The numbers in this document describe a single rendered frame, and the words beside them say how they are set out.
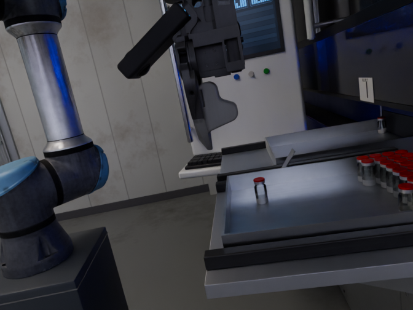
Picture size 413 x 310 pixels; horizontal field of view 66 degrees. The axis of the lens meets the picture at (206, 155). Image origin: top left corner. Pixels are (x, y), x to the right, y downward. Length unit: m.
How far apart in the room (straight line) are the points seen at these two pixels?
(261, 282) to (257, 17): 1.08
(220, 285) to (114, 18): 3.07
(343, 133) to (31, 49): 0.85
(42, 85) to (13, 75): 2.79
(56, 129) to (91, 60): 2.55
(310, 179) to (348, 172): 0.08
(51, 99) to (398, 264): 0.72
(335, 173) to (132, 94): 2.73
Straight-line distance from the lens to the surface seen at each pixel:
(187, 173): 1.20
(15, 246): 0.80
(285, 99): 1.33
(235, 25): 0.41
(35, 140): 3.58
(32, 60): 0.82
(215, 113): 0.42
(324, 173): 0.69
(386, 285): 0.56
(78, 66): 3.37
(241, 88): 1.33
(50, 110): 0.81
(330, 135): 1.04
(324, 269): 0.42
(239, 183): 0.68
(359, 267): 0.42
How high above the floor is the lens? 1.11
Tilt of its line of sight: 13 degrees down
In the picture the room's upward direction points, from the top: 11 degrees counter-clockwise
